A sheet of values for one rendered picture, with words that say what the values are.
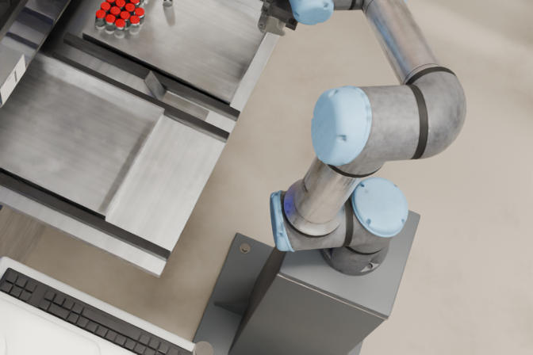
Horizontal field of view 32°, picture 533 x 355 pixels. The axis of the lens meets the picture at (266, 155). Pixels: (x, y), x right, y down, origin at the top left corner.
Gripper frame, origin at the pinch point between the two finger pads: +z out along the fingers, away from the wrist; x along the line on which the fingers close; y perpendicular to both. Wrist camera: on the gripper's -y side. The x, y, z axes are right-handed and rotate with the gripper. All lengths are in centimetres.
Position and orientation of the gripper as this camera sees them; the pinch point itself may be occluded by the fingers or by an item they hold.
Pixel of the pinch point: (262, 26)
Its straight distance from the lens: 202.1
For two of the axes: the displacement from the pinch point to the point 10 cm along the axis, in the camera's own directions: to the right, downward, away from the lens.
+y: 9.1, 4.2, -0.1
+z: -1.8, 4.1, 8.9
